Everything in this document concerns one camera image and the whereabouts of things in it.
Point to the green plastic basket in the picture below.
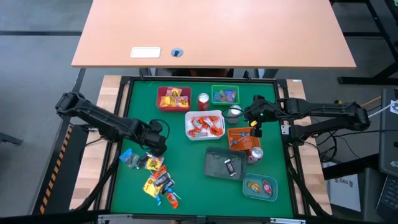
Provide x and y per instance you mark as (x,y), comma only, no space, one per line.
(225,103)

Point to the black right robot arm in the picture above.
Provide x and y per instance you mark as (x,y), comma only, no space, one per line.
(326,109)

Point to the yellow purple Sour Patch pack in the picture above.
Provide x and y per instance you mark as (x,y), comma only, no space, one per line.
(166,102)
(182,102)
(174,92)
(150,188)
(154,163)

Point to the light blue candy pack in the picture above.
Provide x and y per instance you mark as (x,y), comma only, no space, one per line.
(127,157)

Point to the black furniture foot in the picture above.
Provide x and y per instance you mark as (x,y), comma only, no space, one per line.
(11,139)

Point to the red Coca-Cola can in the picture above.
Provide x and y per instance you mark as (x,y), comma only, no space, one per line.
(255,154)
(203,102)

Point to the multicolour candy pack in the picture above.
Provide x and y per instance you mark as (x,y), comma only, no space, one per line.
(233,96)
(226,96)
(217,96)

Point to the black table frame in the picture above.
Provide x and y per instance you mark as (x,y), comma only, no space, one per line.
(202,78)

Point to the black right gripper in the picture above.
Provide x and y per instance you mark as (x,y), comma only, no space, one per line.
(264,110)

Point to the teal plastic bin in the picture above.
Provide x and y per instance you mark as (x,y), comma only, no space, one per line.
(260,196)

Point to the black desk leg frame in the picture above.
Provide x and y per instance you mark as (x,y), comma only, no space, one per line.
(367,80)

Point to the red plastic bin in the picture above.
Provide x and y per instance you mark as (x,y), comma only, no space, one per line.
(186,91)

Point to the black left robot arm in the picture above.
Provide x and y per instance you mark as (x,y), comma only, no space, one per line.
(99,119)

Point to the yellow tape tag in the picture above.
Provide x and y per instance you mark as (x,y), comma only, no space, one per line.
(254,124)

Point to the grey translucent plastic bin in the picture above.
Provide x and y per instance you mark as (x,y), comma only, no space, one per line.
(214,165)

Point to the red truffle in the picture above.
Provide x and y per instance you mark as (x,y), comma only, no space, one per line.
(267,187)

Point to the black keyboard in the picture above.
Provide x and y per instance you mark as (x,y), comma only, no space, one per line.
(390,199)

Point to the black computer case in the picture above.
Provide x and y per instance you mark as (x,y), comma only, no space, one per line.
(388,140)

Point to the white rectangular desk plate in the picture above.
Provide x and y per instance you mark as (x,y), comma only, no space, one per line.
(145,52)

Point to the white plastic bin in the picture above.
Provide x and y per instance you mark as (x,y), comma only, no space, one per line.
(205,138)

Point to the yellow truffle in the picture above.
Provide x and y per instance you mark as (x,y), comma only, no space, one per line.
(254,187)

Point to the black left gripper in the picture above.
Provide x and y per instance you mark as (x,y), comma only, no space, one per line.
(154,140)

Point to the wooden table side board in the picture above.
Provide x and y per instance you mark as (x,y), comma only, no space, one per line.
(306,155)
(90,168)

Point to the orange plastic basket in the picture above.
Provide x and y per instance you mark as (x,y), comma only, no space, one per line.
(245,147)

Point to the light wooden desk top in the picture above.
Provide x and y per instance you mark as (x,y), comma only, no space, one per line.
(217,31)

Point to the yellow black hazard strip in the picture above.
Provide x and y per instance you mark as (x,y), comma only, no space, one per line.
(57,169)

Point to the silver metal bracket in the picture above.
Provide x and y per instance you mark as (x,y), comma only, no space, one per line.
(287,221)
(110,219)

